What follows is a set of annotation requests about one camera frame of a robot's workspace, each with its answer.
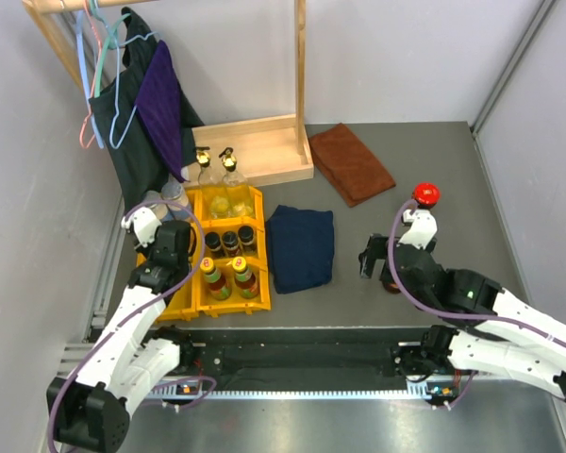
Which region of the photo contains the red lid jar front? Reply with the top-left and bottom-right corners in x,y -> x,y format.
382,280 -> 400,294

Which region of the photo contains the red lid jar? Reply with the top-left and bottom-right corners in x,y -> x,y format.
412,182 -> 441,210
382,280 -> 400,294

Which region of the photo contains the black cap spice jar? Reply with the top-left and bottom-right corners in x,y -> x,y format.
222,230 -> 242,257
205,232 -> 226,259
238,225 -> 258,256

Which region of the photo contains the white salt canister front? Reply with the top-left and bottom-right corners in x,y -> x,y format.
143,190 -> 174,223

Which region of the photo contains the white salt canister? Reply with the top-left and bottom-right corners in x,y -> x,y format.
160,179 -> 192,221
143,190 -> 174,223

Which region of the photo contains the sauce bottle yellow cap front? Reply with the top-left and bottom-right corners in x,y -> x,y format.
200,257 -> 232,301

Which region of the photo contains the sauce bottle yellow cap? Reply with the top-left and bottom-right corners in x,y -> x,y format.
231,256 -> 259,299
200,257 -> 232,301

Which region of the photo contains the white salt canister back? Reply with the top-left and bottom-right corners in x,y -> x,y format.
160,179 -> 192,221

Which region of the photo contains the red lid jar back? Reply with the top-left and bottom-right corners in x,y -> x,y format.
412,182 -> 441,210

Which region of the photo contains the sauce bottle yellow cap back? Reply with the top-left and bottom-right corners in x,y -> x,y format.
231,256 -> 259,299

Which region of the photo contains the clear oil bottle gold cap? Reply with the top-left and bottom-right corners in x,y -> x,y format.
219,147 -> 255,217

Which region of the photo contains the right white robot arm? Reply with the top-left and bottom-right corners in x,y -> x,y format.
358,234 -> 566,404

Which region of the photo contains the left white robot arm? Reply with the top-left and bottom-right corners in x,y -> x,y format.
46,221 -> 201,452

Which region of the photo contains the yellow bin organizer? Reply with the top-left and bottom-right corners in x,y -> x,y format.
157,188 -> 272,323

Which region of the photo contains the navy blue folded cloth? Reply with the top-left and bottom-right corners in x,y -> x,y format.
265,205 -> 335,294

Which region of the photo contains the brown folded towel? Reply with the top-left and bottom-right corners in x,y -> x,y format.
308,124 -> 396,208

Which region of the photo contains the dark green hanging garment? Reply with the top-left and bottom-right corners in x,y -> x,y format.
90,7 -> 204,210

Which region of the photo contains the wooden clothes rack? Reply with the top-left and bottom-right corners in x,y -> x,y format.
23,1 -> 314,186

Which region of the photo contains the pink clothes hanger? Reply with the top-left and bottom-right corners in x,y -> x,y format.
75,1 -> 105,149

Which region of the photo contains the purple hanging cloth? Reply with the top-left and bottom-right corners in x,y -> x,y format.
135,41 -> 194,183

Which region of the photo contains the green clothes hanger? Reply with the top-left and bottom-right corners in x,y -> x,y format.
90,1 -> 130,97

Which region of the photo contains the blue clothes hanger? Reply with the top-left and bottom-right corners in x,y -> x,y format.
74,10 -> 159,149

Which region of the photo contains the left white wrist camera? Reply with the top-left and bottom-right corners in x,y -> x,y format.
121,207 -> 162,248

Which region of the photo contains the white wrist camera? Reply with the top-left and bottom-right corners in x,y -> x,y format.
121,207 -> 162,248
398,209 -> 438,253

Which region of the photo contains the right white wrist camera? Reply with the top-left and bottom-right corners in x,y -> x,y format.
398,209 -> 438,253

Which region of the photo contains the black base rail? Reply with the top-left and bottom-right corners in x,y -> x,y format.
122,325 -> 539,393

